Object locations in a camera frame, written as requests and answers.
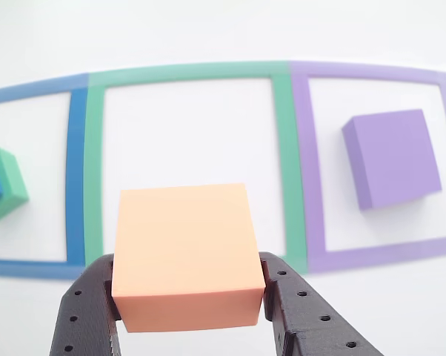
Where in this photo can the orange square block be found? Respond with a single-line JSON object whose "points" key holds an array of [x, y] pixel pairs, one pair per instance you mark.
{"points": [[186, 244]]}

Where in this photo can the green cube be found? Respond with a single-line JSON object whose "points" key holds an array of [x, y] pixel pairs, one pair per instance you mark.
{"points": [[10, 185]]}

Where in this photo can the purple square block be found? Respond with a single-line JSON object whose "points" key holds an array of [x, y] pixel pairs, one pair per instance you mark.
{"points": [[393, 155]]}

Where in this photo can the blue tape square frame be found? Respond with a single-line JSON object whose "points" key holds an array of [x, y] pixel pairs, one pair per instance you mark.
{"points": [[75, 178]]}

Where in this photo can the purple tape square frame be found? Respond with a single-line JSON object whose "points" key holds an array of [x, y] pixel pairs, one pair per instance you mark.
{"points": [[312, 178]]}

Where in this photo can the green tape square frame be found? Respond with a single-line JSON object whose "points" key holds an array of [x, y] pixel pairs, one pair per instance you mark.
{"points": [[293, 178]]}

